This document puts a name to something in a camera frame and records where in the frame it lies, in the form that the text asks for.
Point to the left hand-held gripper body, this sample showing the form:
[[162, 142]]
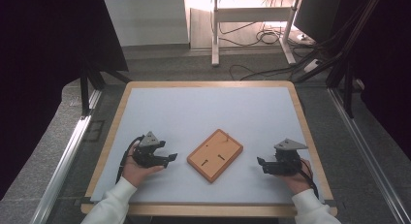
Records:
[[144, 154]]

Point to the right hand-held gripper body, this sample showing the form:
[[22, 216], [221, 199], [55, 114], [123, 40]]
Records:
[[287, 161]]

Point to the wooden picture frame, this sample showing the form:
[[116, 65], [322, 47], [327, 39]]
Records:
[[214, 154]]

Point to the person's left hand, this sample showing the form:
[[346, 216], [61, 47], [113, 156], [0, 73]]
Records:
[[134, 172]]

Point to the person's right hand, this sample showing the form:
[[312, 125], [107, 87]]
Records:
[[299, 182]]

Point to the white table mat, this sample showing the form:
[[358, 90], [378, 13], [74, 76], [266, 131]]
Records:
[[200, 114]]

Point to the wooden table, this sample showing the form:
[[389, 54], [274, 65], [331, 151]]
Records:
[[210, 210]]

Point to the black metal stand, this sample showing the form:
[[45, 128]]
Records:
[[347, 78], [85, 88]]

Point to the white power strip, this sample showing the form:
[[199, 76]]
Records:
[[312, 65]]

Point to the dark curtain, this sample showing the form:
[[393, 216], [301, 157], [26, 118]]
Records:
[[38, 72], [387, 72]]

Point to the dark monitor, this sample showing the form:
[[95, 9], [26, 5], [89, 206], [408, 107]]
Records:
[[318, 18]]

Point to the aluminium rail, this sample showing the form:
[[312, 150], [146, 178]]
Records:
[[368, 153], [63, 166]]

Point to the white desk frame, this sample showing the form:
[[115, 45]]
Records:
[[252, 14]]

